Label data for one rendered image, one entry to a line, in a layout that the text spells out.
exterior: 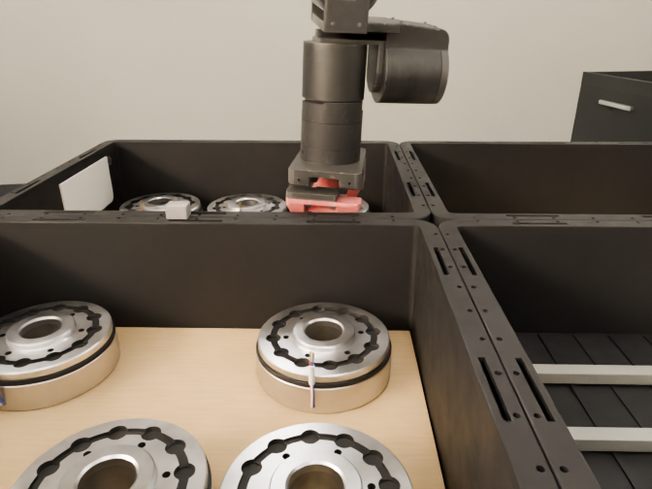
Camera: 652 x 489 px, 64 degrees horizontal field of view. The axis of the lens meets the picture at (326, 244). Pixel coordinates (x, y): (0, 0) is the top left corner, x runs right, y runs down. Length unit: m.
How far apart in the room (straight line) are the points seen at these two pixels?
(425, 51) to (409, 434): 0.32
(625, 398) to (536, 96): 3.69
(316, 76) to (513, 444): 0.34
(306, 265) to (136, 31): 3.16
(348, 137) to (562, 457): 0.33
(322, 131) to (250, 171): 0.27
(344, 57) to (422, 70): 0.07
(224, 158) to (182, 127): 2.84
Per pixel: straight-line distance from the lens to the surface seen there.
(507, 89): 3.97
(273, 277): 0.45
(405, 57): 0.49
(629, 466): 0.40
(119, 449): 0.33
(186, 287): 0.47
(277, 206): 0.69
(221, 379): 0.42
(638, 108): 1.96
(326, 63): 0.47
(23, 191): 0.59
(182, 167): 0.76
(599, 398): 0.45
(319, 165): 0.48
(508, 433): 0.24
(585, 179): 0.80
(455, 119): 3.85
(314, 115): 0.48
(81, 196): 0.68
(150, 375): 0.44
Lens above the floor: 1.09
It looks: 24 degrees down
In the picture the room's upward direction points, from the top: straight up
